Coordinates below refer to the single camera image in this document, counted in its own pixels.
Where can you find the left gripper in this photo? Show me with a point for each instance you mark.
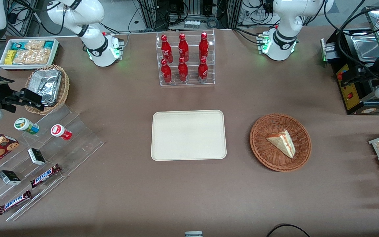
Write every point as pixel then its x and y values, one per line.
pixel 366 74

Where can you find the triangular sandwich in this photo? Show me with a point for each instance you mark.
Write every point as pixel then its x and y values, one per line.
pixel 283 143

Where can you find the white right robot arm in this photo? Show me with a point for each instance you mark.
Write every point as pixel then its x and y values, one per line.
pixel 87 19

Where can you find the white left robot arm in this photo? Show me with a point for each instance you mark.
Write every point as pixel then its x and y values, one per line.
pixel 283 19

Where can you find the light wicker basket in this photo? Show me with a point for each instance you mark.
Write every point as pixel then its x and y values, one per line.
pixel 65 87

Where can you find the brown wicker basket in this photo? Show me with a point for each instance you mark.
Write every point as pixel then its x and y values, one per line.
pixel 265 151

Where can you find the beige plastic tray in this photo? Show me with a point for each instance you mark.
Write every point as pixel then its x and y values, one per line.
pixel 188 135

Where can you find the black machine yellow panel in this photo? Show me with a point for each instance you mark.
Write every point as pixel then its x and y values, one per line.
pixel 350 95

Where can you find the green lid cup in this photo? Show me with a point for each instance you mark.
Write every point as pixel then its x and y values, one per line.
pixel 25 125

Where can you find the aluminium foil container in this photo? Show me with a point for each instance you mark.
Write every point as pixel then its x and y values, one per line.
pixel 46 85

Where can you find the large clear cracker bag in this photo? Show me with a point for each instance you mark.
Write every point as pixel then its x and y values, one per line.
pixel 33 57

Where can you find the yellow snack packet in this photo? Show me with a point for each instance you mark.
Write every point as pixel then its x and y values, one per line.
pixel 10 57

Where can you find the red lid cup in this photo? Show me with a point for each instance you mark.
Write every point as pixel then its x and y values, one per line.
pixel 60 131

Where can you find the teal snack packet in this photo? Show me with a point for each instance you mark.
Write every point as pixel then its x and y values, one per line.
pixel 48 44
pixel 18 45

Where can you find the white snack bin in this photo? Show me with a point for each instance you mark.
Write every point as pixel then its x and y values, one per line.
pixel 55 54

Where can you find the small clear cracker bag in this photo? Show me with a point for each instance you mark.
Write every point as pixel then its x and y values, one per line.
pixel 35 45

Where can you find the small black box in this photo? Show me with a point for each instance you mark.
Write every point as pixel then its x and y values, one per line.
pixel 36 156
pixel 9 177

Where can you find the clear acrylic stepped display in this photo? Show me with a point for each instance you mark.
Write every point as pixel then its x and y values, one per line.
pixel 77 144

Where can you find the snickers chocolate bar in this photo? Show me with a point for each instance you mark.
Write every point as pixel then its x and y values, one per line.
pixel 14 202
pixel 44 175

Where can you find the red cola bottle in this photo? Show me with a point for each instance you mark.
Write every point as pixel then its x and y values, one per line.
pixel 183 47
pixel 203 46
pixel 166 73
pixel 183 71
pixel 166 49
pixel 203 70

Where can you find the clear acrylic bottle rack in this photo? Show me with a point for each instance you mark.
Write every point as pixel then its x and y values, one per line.
pixel 192 74

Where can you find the white power strip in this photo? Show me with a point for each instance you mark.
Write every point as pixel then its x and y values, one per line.
pixel 192 24

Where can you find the grey box object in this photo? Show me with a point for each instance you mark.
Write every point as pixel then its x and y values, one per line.
pixel 193 234

